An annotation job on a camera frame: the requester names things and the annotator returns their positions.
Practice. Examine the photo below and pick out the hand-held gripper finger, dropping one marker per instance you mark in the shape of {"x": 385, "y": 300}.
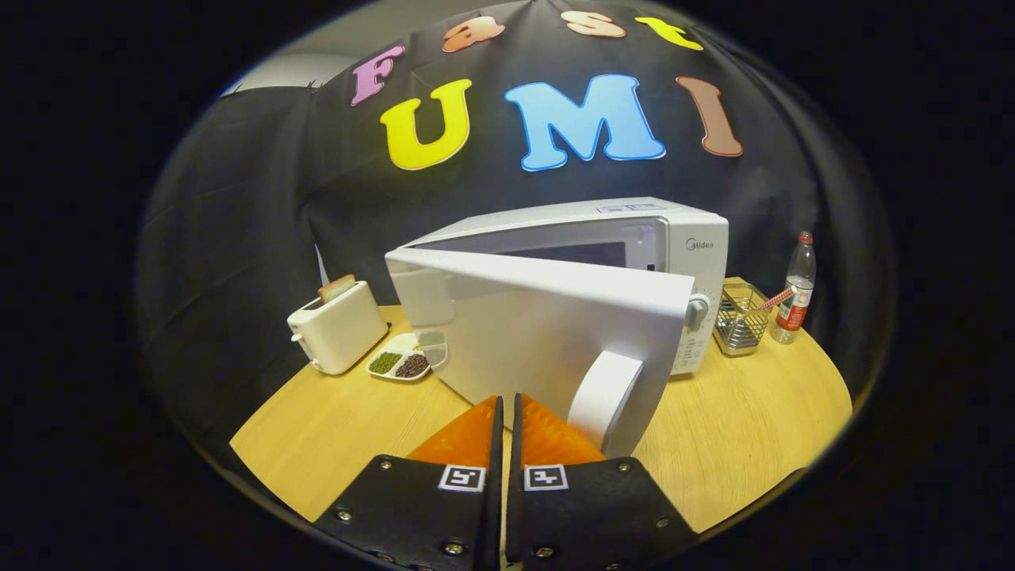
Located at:
{"x": 514, "y": 507}
{"x": 494, "y": 507}

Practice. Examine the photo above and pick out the white microwave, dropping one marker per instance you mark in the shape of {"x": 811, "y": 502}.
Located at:
{"x": 523, "y": 333}

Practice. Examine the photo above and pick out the white divided bean dish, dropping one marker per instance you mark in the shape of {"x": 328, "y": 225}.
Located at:
{"x": 399, "y": 363}

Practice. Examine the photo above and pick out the white toaster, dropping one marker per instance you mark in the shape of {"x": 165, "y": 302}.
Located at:
{"x": 337, "y": 333}

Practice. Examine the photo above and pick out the toast slice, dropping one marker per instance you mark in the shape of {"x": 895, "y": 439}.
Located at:
{"x": 337, "y": 287}

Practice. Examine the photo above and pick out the red striped straw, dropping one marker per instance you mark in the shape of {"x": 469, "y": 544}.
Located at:
{"x": 777, "y": 299}

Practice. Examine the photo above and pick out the clear plastic water bottle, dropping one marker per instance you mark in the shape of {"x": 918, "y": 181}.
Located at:
{"x": 793, "y": 305}

